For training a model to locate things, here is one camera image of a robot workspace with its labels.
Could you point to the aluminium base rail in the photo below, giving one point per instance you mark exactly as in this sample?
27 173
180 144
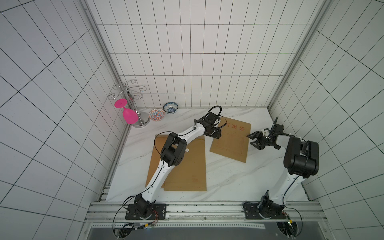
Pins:
306 215

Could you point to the brown kraft file bag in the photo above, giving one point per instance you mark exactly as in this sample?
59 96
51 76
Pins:
190 174
156 156

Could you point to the pink plastic wine glass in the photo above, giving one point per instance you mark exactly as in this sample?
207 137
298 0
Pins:
129 115

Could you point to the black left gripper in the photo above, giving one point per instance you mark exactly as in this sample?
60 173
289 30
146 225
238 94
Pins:
218 134

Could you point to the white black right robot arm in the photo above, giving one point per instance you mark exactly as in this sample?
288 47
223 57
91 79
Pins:
301 160

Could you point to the silver wire glass rack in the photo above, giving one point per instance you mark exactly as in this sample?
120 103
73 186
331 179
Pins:
131 94

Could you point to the red blue patterned bowl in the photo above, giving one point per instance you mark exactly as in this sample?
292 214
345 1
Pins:
157 115

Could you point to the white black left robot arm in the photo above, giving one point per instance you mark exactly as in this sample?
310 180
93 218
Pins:
172 154

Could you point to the brown kraft file bags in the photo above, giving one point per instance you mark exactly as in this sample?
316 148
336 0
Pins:
234 142

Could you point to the blue white patterned bowl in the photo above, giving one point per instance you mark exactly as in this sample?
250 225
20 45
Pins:
170 107

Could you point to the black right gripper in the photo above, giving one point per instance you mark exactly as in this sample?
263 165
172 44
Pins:
262 141

